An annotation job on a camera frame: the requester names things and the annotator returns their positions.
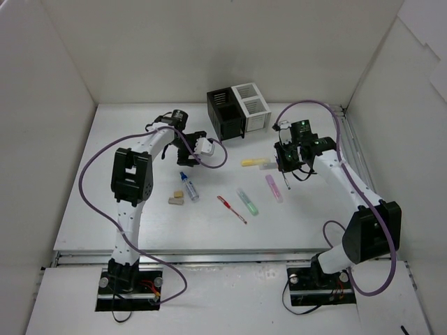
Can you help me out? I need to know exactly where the green highlighter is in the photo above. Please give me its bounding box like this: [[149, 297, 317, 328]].
[[236, 188, 258, 216]]

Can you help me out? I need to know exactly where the red gel pen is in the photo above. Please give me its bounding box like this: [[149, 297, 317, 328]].
[[217, 195, 247, 225]]

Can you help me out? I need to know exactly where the blue gel pen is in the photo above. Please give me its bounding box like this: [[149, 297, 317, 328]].
[[282, 173, 291, 190]]

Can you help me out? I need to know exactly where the aluminium front rail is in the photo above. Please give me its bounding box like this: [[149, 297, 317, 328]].
[[52, 248, 395, 266]]

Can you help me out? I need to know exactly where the black pen holder box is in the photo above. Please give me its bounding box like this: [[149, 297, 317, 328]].
[[207, 87, 245, 141]]

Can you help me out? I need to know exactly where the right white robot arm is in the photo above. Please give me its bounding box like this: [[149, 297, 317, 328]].
[[273, 120, 402, 288]]

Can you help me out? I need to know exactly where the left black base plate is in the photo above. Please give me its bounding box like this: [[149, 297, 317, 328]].
[[95, 268, 163, 312]]

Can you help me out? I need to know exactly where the white pen holder box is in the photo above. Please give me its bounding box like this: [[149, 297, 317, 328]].
[[231, 82, 271, 133]]

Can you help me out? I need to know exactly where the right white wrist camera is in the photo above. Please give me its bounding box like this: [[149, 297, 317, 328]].
[[272, 120, 292, 144]]

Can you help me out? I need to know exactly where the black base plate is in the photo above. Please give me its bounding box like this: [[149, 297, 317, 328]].
[[286, 267, 356, 307], [95, 268, 163, 312]]

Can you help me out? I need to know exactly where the pink highlighter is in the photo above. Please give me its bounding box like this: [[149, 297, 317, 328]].
[[265, 174, 283, 203]]

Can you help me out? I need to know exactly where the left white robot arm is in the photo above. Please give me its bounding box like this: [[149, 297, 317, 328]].
[[108, 110, 206, 293]]

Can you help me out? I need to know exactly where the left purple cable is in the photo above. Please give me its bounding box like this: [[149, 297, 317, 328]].
[[78, 128, 229, 304]]

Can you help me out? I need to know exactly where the orange highlighter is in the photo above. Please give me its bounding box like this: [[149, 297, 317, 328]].
[[259, 162, 278, 170]]

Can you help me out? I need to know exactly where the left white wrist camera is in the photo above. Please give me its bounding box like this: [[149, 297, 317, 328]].
[[194, 137, 215, 156]]

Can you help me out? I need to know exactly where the grey eraser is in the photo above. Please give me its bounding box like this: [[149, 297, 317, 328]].
[[168, 198, 184, 205]]

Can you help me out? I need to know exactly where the yellow highlighter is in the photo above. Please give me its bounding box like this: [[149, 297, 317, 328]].
[[241, 158, 270, 167]]

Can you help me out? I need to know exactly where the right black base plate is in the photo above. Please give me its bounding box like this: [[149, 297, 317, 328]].
[[286, 267, 356, 307]]

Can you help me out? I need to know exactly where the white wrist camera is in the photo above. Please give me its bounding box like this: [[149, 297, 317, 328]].
[[272, 120, 292, 144], [194, 137, 215, 156]]

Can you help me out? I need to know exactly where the aluminium side rail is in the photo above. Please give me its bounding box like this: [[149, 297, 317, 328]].
[[330, 105, 376, 213]]

